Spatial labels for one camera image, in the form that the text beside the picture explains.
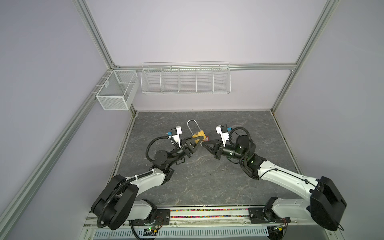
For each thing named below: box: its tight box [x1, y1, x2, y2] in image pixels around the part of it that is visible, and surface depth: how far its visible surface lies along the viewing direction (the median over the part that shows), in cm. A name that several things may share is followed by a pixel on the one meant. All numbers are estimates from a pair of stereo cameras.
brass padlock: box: [186, 119, 207, 141], surface depth 68 cm
